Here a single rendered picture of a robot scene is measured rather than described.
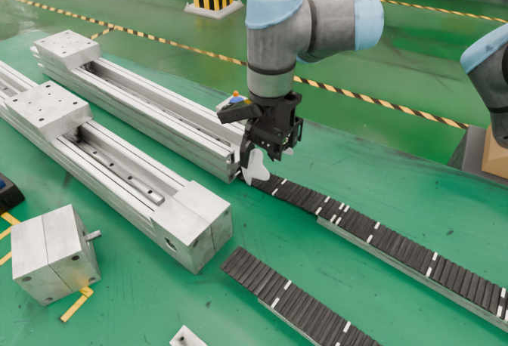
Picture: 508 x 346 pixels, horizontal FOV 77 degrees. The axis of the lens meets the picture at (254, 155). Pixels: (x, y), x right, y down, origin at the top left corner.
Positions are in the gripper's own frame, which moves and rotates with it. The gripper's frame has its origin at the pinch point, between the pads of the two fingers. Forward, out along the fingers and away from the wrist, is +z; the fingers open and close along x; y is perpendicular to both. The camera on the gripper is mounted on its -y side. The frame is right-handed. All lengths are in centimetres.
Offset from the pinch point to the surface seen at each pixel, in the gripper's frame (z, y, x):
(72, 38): -9, -71, 3
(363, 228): 1.0, 23.6, -0.3
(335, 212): 0.9, 17.9, -0.2
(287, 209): 4.2, 9.2, -2.7
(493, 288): 1.0, 44.0, 1.4
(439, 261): 0.9, 36.1, 1.0
